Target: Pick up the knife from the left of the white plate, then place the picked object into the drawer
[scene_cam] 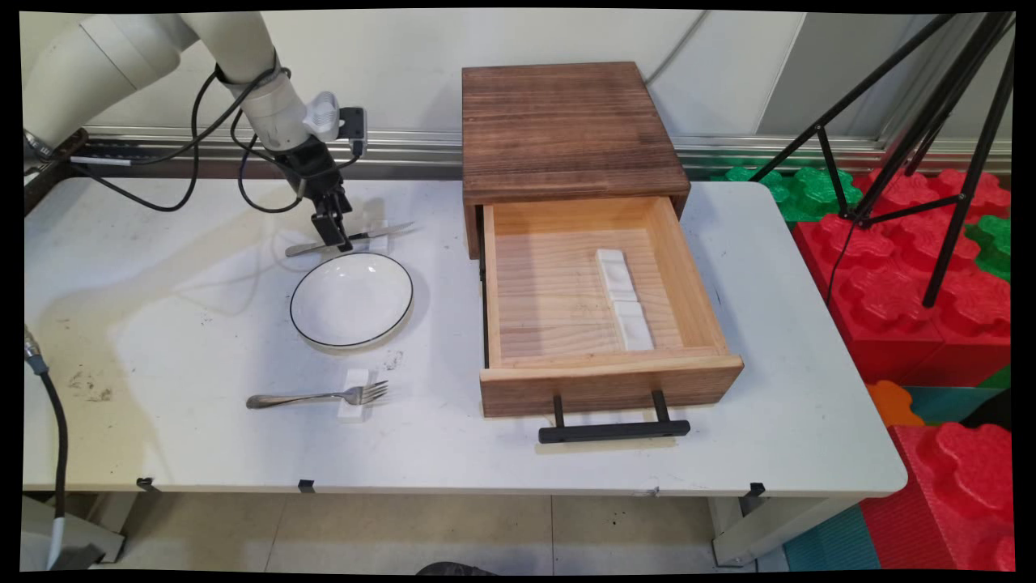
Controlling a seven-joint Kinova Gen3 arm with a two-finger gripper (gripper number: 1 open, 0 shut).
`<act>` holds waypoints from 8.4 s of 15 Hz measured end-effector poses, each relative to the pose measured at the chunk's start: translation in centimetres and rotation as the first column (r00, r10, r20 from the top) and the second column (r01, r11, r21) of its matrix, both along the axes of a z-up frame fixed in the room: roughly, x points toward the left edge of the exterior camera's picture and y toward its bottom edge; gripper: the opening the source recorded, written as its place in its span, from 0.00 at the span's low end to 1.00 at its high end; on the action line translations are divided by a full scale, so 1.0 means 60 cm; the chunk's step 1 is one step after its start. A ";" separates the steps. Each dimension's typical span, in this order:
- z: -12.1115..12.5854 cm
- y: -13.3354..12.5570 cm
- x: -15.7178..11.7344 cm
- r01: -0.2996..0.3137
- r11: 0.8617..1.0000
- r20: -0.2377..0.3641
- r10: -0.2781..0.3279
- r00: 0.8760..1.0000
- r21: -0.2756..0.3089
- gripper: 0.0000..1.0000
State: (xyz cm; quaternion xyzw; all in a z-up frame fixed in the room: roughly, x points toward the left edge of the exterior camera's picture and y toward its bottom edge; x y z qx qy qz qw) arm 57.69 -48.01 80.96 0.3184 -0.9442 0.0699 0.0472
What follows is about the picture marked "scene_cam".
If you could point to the silver metal fork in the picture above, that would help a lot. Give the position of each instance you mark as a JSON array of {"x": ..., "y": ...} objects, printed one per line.
[{"x": 356, "y": 394}]

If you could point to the dark wooden drawer cabinet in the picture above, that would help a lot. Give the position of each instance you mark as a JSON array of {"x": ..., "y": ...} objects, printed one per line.
[{"x": 566, "y": 129}]

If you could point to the aluminium wall rail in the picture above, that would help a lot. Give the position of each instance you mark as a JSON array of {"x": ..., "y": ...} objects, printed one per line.
[{"x": 728, "y": 147}]

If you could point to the white table leg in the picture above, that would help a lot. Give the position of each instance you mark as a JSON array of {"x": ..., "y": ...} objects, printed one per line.
[{"x": 769, "y": 530}]

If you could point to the dark round floor object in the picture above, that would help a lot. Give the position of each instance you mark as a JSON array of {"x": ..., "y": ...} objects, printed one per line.
[{"x": 453, "y": 569}]

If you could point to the white ceramic cutlery rest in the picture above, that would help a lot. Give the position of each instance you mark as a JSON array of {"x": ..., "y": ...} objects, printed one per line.
[
  {"x": 615, "y": 275},
  {"x": 379, "y": 243},
  {"x": 635, "y": 325},
  {"x": 353, "y": 410}
]

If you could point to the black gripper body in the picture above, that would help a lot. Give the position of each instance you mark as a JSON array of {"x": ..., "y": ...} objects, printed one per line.
[{"x": 312, "y": 170}]

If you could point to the black tripod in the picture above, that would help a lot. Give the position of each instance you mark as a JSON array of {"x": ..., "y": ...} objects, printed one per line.
[{"x": 967, "y": 202}]

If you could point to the white plate black rim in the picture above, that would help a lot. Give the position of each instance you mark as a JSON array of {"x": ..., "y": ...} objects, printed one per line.
[{"x": 348, "y": 304}]

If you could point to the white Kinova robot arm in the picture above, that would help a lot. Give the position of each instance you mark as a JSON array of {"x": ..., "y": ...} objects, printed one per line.
[{"x": 105, "y": 65}]

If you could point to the white ribbed camera mount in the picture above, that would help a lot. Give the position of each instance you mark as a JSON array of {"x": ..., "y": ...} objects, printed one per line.
[{"x": 322, "y": 116}]

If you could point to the teal foam mat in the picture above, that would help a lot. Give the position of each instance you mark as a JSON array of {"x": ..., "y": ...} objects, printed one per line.
[{"x": 834, "y": 542}]

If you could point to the small green foam block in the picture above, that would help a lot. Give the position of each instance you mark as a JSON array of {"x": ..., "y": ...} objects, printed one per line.
[{"x": 994, "y": 243}]

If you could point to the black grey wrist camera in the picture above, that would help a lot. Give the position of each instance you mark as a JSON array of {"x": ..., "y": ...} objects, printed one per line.
[{"x": 354, "y": 131}]

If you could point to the orange foam piece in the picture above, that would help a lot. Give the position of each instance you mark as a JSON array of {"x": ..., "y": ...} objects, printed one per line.
[{"x": 892, "y": 403}]

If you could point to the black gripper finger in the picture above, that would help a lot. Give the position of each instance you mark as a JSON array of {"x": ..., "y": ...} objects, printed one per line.
[
  {"x": 322, "y": 223},
  {"x": 344, "y": 223}
]

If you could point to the silver metal knife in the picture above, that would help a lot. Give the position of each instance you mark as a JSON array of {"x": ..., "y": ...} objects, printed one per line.
[{"x": 380, "y": 232}]

